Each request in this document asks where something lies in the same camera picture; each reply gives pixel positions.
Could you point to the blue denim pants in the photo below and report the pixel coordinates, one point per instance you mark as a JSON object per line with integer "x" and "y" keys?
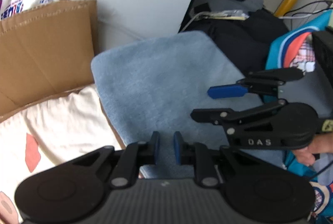
{"x": 156, "y": 78}

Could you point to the bear printed bed sheet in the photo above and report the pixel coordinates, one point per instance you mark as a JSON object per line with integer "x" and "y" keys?
{"x": 65, "y": 119}

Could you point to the brown cardboard sheet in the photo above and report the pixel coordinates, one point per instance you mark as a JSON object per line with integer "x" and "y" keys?
{"x": 46, "y": 52}

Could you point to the white printed plastic bag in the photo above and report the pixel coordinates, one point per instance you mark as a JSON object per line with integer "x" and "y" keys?
{"x": 23, "y": 4}

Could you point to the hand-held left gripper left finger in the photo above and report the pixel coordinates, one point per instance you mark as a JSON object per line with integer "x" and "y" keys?
{"x": 157, "y": 148}

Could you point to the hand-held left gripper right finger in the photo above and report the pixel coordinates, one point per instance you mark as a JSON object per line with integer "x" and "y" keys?
{"x": 177, "y": 148}

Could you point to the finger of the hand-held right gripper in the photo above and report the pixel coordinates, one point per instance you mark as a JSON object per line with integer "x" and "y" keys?
{"x": 208, "y": 114}
{"x": 223, "y": 91}

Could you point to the teal striped jacket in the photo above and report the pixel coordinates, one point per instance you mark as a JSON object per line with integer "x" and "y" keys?
{"x": 279, "y": 49}

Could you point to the person's right hand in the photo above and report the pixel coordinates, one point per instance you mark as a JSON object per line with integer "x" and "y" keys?
{"x": 322, "y": 144}

